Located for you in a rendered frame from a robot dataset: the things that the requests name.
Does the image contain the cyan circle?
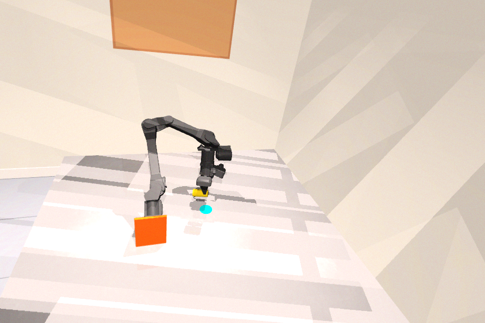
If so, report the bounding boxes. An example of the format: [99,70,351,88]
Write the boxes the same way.
[200,205,212,214]

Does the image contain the yellow cylinder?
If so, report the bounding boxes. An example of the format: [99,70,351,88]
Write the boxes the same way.
[193,189,208,197]

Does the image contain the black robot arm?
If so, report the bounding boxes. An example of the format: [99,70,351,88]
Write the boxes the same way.
[141,115,232,217]

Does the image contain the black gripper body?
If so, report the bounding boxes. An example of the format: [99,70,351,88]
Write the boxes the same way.
[196,160,214,187]

